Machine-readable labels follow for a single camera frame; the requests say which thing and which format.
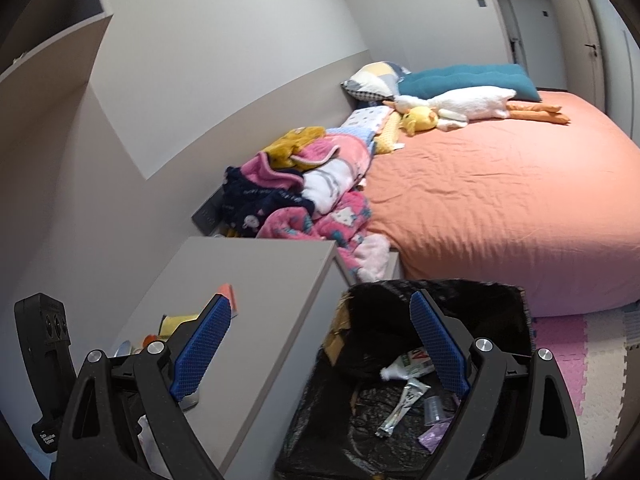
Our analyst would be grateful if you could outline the teal pillow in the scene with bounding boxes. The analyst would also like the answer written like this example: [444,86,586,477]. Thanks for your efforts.
[397,63,541,102]

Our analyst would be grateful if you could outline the small clear plastic cup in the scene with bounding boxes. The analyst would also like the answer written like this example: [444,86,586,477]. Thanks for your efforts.
[422,396,448,427]

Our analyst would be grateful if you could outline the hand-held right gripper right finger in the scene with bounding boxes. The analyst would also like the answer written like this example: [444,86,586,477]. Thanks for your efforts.
[409,289,587,480]

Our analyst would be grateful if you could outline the black office chair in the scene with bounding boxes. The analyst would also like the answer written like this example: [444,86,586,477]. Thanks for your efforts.
[274,280,533,480]

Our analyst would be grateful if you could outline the grey wall shelf unit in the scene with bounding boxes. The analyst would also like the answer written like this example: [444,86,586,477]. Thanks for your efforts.
[0,0,113,81]

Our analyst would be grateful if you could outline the pink cartoon print blanket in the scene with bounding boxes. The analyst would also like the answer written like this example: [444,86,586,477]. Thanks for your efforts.
[257,190,373,281]

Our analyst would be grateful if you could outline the orange bed sheet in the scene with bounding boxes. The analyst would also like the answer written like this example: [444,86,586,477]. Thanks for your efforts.
[367,89,640,318]

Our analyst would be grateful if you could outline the light blue blanket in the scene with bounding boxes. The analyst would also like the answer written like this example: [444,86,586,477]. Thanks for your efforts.
[325,125,378,153]

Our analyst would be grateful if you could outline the white door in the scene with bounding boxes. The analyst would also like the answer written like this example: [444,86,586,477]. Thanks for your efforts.
[570,0,618,111]

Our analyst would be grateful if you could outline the silver sachet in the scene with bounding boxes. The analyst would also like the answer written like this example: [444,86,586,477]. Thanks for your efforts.
[378,379,432,438]

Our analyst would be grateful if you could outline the purple wrapper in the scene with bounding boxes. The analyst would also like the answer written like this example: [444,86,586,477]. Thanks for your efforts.
[417,420,453,453]

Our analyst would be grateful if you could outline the patchwork pillow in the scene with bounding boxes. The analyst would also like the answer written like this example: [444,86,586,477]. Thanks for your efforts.
[341,62,412,102]

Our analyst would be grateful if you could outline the yellow dotted pillow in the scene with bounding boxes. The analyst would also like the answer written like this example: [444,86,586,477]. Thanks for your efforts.
[374,111,406,155]

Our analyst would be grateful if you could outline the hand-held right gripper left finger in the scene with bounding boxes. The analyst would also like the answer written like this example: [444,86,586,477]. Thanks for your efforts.
[50,295,236,480]

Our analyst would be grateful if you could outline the pale pink cloth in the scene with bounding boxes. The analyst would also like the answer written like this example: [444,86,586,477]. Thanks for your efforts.
[356,235,392,283]

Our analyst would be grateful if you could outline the yellow packet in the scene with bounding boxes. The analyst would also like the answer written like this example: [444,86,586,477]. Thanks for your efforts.
[160,312,201,336]

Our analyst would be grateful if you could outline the white dotted pillow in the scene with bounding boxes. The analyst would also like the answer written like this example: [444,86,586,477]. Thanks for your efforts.
[345,106,393,133]

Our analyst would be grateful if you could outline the mustard yellow garment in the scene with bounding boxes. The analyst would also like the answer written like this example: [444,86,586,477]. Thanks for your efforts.
[262,126,326,168]

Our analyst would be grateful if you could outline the grey bedside table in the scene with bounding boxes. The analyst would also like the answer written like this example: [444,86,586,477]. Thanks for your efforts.
[75,236,351,480]

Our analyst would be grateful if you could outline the white goose plush toy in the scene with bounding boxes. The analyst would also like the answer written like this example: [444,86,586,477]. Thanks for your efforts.
[382,87,571,131]

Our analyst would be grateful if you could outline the orange packet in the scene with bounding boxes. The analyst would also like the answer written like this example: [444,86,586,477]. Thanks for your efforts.
[214,282,238,318]

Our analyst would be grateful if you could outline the dark grey wall socket panel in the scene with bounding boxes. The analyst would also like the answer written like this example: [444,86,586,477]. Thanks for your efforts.
[191,186,228,236]

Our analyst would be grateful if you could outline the white tube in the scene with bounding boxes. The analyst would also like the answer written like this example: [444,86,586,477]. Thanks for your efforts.
[380,351,436,382]

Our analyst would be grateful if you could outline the pink and white foam mat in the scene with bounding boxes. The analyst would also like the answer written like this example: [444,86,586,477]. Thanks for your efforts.
[530,300,640,461]

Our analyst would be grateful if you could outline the yellow duck plush toy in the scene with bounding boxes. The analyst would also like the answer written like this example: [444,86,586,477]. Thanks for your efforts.
[400,106,441,137]

